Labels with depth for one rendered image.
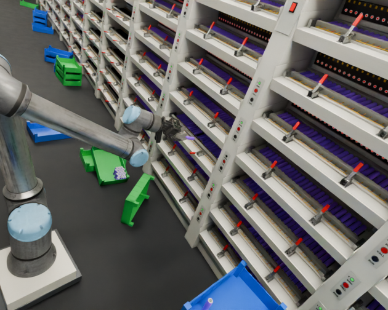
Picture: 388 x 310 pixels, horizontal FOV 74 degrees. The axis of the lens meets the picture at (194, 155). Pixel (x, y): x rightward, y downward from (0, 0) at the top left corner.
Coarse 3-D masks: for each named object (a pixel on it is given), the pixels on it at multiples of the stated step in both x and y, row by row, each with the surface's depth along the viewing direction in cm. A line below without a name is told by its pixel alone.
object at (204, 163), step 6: (168, 114) 178; (174, 114) 179; (186, 114) 182; (168, 120) 176; (210, 138) 163; (180, 144) 164; (186, 144) 158; (192, 144) 158; (216, 144) 159; (186, 150) 160; (192, 150) 154; (198, 150) 154; (192, 156) 155; (204, 156) 150; (198, 162) 150; (204, 162) 146; (210, 162) 146; (204, 168) 145; (210, 168) 143; (210, 174) 142
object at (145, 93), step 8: (128, 72) 219; (136, 72) 223; (128, 80) 218; (136, 80) 217; (144, 80) 215; (136, 88) 208; (144, 88) 209; (152, 88) 206; (144, 96) 199; (152, 96) 198; (152, 104) 191
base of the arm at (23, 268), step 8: (8, 256) 110; (40, 256) 108; (48, 256) 113; (8, 264) 108; (16, 264) 106; (24, 264) 106; (32, 264) 108; (40, 264) 110; (48, 264) 113; (16, 272) 107; (24, 272) 109; (32, 272) 108; (40, 272) 111
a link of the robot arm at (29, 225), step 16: (16, 208) 104; (32, 208) 106; (16, 224) 99; (32, 224) 101; (48, 224) 104; (16, 240) 100; (32, 240) 101; (48, 240) 109; (16, 256) 105; (32, 256) 106
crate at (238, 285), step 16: (240, 272) 96; (208, 288) 84; (224, 288) 92; (240, 288) 94; (256, 288) 93; (192, 304) 82; (224, 304) 87; (240, 304) 89; (256, 304) 90; (272, 304) 89
